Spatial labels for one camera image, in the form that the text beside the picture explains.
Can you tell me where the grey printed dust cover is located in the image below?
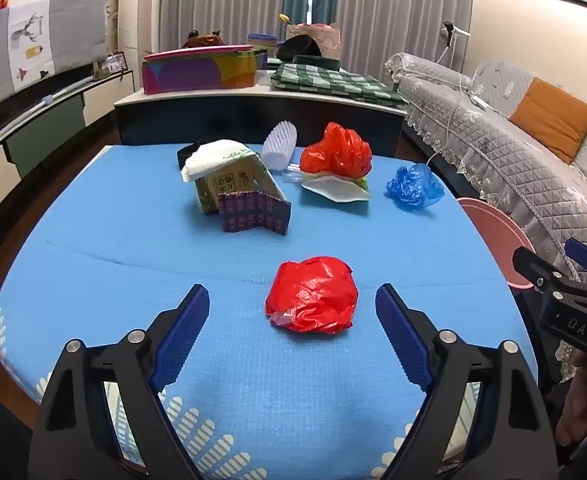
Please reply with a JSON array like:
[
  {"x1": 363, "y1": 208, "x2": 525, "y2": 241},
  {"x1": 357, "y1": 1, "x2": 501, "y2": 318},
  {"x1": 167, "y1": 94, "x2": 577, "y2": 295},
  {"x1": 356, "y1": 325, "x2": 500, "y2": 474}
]
[{"x1": 0, "y1": 0, "x2": 109, "y2": 121}]

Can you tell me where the pink plastic bin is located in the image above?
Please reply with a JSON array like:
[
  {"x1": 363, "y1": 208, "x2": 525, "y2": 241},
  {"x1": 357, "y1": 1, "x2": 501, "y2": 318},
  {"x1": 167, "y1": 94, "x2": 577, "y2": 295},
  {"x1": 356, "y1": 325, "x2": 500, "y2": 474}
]
[{"x1": 456, "y1": 197, "x2": 537, "y2": 289}]

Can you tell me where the pink woven basket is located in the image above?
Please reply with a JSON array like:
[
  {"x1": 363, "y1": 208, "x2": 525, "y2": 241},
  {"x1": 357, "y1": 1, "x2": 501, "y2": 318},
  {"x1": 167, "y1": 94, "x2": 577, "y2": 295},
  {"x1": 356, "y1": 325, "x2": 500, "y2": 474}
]
[{"x1": 286, "y1": 22, "x2": 343, "y2": 61}]

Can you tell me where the purple patterned folded packet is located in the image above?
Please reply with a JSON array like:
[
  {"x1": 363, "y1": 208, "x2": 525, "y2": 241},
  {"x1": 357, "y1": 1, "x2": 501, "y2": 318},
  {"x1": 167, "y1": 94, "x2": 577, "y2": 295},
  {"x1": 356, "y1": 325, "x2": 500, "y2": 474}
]
[{"x1": 217, "y1": 191, "x2": 292, "y2": 236}]

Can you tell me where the grey quilted sofa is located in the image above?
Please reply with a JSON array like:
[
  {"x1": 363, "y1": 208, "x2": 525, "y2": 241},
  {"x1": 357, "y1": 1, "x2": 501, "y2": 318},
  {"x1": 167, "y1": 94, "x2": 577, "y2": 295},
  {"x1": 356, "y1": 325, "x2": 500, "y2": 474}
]
[{"x1": 384, "y1": 52, "x2": 587, "y2": 386}]

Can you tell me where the crumpled blue plastic bag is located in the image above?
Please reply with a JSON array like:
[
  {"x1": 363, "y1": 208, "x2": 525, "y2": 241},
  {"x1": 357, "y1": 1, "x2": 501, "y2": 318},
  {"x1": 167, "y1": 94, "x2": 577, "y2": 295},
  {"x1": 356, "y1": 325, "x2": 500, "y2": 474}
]
[{"x1": 385, "y1": 163, "x2": 445, "y2": 212}]

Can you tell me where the beige cardboard carton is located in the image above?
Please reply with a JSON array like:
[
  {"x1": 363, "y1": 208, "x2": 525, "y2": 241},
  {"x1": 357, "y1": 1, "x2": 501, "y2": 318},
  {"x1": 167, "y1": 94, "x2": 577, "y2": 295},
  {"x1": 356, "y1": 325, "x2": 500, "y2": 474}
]
[{"x1": 181, "y1": 140, "x2": 287, "y2": 216}]

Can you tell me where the stack of plastic bowls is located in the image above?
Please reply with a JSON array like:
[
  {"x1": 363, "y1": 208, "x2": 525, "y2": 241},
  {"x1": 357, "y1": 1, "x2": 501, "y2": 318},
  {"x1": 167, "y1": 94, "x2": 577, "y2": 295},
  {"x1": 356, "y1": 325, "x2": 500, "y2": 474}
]
[{"x1": 248, "y1": 33, "x2": 279, "y2": 56}]

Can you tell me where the low wall cabinet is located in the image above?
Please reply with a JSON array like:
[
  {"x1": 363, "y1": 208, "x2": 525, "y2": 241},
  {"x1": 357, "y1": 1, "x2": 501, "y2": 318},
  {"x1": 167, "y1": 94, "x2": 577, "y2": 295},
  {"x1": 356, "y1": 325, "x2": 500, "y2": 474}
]
[{"x1": 0, "y1": 67, "x2": 135, "y2": 176}]

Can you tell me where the clear plastic tube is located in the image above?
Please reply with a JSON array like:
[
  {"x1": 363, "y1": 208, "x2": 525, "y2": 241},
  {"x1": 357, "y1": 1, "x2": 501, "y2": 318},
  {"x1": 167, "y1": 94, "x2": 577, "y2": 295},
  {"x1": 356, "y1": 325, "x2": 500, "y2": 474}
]
[{"x1": 284, "y1": 162, "x2": 310, "y2": 184}]

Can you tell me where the white floor air conditioner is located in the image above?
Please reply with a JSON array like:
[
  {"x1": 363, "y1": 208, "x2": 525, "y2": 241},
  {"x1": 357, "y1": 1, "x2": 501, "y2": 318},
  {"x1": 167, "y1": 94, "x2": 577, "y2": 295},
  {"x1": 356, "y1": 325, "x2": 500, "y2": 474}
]
[{"x1": 118, "y1": 0, "x2": 164, "y2": 61}]

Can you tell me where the colourful storage box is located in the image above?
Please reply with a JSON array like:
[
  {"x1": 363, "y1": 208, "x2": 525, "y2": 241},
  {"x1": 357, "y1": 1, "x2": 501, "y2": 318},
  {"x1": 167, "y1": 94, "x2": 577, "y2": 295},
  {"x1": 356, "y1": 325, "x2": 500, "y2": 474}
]
[{"x1": 141, "y1": 44, "x2": 257, "y2": 95}]

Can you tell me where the black hat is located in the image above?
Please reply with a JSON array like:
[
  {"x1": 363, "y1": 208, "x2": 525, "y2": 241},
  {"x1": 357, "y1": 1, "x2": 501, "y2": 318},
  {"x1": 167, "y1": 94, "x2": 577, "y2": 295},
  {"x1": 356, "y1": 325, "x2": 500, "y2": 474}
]
[{"x1": 277, "y1": 35, "x2": 323, "y2": 59}]

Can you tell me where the blue foam mat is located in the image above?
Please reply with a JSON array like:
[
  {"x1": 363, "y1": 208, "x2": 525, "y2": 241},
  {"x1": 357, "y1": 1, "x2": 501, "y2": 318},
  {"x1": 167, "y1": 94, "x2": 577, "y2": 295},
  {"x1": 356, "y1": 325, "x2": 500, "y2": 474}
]
[{"x1": 0, "y1": 144, "x2": 539, "y2": 480}]

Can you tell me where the small photo frame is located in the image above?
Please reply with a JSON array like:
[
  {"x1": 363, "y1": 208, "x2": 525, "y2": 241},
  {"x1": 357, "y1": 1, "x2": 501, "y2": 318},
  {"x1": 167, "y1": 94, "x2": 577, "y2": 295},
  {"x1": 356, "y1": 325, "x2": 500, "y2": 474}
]
[{"x1": 102, "y1": 51, "x2": 128, "y2": 75}]

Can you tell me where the white charger cable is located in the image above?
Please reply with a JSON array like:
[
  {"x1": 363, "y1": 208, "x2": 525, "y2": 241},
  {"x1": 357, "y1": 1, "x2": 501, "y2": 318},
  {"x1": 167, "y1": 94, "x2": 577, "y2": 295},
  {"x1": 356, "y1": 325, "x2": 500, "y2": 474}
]
[{"x1": 426, "y1": 72, "x2": 489, "y2": 166}]

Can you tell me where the person's right hand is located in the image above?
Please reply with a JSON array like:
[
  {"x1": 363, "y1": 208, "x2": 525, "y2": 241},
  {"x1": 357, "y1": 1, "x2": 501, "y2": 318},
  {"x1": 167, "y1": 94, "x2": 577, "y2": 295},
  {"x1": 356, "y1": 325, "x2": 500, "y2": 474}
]
[{"x1": 556, "y1": 350, "x2": 587, "y2": 448}]

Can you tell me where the black elastic band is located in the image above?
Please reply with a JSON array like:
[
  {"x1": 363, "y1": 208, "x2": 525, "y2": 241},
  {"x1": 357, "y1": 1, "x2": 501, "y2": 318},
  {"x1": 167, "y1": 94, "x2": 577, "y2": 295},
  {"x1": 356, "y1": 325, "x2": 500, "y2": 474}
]
[{"x1": 177, "y1": 142, "x2": 209, "y2": 170}]

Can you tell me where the green checked cloth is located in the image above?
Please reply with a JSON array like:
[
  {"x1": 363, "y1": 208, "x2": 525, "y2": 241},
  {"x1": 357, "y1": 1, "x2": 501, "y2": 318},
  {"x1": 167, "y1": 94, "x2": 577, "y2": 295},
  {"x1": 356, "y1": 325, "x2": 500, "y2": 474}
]
[{"x1": 270, "y1": 62, "x2": 407, "y2": 106}]

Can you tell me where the white plastic tray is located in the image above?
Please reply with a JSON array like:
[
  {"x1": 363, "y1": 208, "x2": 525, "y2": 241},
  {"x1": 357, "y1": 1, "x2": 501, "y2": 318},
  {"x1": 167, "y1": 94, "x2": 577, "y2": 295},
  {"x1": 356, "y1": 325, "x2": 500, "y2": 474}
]
[{"x1": 301, "y1": 172, "x2": 373, "y2": 204}]

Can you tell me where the dark table with white top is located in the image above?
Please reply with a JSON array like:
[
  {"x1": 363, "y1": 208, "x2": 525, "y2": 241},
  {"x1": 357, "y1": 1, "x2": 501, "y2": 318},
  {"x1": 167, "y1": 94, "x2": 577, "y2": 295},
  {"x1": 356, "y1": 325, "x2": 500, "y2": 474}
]
[{"x1": 114, "y1": 80, "x2": 409, "y2": 158}]

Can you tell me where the red plastic bag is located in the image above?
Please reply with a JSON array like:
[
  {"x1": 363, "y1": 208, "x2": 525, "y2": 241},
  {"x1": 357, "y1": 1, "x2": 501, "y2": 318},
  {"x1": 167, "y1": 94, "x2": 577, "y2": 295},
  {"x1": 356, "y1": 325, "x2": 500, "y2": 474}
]
[
  {"x1": 265, "y1": 256, "x2": 359, "y2": 336},
  {"x1": 299, "y1": 121, "x2": 373, "y2": 179}
]

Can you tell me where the white rod with blue grip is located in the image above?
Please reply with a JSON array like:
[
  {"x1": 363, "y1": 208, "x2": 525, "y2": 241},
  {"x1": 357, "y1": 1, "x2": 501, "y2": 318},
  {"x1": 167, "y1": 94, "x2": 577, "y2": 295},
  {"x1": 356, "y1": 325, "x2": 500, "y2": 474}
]
[{"x1": 0, "y1": 77, "x2": 94, "y2": 146}]

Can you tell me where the orange cushion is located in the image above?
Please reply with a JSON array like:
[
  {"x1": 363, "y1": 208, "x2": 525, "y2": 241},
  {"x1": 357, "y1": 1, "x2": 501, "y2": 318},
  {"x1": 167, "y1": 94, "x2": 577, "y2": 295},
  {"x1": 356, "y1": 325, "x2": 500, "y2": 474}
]
[{"x1": 508, "y1": 77, "x2": 587, "y2": 163}]

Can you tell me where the white stand lamp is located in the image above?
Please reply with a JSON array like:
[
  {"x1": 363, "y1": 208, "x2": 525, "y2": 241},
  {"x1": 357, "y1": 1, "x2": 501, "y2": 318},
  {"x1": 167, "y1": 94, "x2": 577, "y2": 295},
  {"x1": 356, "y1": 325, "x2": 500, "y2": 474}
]
[{"x1": 436, "y1": 21, "x2": 471, "y2": 63}]

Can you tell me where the brown plush toy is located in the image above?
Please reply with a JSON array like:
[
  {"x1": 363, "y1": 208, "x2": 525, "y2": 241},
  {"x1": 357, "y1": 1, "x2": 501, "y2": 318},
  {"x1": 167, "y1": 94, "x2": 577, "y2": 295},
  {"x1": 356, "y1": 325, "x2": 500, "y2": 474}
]
[{"x1": 182, "y1": 29, "x2": 224, "y2": 49}]

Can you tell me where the dark green tray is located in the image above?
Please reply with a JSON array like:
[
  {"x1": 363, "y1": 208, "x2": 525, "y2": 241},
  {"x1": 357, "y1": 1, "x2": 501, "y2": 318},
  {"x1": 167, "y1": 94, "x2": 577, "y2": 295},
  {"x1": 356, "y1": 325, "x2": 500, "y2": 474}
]
[{"x1": 293, "y1": 54, "x2": 341, "y2": 69}]

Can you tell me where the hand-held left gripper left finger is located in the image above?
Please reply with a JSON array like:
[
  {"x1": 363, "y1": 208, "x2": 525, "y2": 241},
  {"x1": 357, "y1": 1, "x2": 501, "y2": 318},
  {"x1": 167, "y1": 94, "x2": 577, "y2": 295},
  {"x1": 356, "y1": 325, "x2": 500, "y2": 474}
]
[{"x1": 28, "y1": 284, "x2": 211, "y2": 480}]

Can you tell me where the white bristle roller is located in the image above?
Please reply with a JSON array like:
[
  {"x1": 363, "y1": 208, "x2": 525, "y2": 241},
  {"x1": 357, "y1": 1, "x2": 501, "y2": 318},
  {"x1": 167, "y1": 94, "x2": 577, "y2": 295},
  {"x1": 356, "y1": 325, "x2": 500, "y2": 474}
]
[{"x1": 264, "y1": 120, "x2": 298, "y2": 170}]

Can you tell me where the grey curtain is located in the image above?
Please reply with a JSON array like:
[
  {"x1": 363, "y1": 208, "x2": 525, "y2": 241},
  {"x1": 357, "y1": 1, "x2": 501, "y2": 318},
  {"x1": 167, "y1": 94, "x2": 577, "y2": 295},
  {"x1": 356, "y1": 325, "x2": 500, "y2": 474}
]
[{"x1": 158, "y1": 0, "x2": 474, "y2": 78}]

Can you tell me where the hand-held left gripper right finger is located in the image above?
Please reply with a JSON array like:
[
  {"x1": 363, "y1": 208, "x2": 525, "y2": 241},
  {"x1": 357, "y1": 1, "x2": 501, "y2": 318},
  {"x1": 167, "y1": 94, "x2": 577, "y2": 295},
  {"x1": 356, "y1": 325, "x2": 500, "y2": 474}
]
[{"x1": 375, "y1": 283, "x2": 559, "y2": 480}]

